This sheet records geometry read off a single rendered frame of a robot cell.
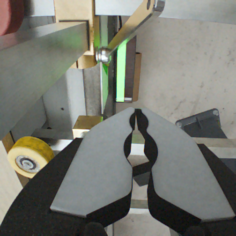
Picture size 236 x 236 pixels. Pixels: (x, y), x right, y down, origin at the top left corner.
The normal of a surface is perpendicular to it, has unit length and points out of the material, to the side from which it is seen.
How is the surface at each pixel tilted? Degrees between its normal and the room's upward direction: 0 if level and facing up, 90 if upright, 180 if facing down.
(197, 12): 0
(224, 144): 90
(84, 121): 90
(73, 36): 90
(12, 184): 0
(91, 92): 0
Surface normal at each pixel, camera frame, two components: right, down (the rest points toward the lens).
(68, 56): 1.00, 0.05
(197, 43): -0.05, 0.54
